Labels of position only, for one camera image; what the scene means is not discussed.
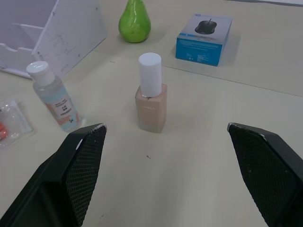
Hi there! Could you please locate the white plastic makeup organizer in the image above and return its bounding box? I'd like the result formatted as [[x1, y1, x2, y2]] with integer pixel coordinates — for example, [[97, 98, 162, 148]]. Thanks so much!
[[0, 0, 107, 79]]

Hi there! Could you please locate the clear bag of makeup sponges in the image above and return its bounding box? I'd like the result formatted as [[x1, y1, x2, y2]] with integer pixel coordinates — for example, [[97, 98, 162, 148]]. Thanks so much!
[[0, 99, 33, 148]]

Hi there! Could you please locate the beige foundation bottle white cap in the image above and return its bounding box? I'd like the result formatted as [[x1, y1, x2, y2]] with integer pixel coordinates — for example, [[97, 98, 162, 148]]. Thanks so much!
[[134, 52, 168, 133]]

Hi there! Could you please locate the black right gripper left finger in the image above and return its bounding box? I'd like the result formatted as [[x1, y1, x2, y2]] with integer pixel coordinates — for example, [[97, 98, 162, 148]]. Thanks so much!
[[0, 122, 107, 227]]

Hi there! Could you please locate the green pear figurine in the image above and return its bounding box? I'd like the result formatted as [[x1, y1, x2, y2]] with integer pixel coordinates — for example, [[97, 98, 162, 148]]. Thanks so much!
[[118, 0, 152, 44]]

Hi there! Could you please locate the blue computer mouse box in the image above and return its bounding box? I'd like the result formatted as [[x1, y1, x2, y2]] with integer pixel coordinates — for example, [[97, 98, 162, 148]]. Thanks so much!
[[175, 13, 233, 67]]

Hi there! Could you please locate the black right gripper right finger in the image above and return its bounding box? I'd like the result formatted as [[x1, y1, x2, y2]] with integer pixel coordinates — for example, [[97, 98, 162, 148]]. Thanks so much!
[[227, 122, 303, 227]]

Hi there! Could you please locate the clear toner bottle white cap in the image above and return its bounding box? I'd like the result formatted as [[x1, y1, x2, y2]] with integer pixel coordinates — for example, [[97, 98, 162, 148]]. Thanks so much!
[[26, 61, 83, 132]]

